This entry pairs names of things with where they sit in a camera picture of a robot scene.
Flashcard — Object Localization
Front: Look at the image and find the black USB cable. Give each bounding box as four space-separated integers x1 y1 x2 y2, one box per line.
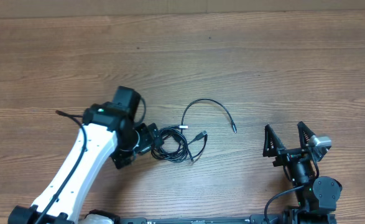
150 126 208 164

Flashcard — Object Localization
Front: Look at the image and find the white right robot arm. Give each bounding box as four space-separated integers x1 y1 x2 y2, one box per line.
262 121 343 223

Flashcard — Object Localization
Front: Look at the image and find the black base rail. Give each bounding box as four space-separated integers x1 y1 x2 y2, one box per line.
82 208 338 224

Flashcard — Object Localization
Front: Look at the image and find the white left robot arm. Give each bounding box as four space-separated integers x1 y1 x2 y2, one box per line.
8 86 163 224

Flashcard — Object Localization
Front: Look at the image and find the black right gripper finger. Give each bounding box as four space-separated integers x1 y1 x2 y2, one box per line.
262 124 286 157
297 121 316 149

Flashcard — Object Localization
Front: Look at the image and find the black thin cable with barrel plug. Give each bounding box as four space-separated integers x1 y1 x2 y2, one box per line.
171 98 238 134

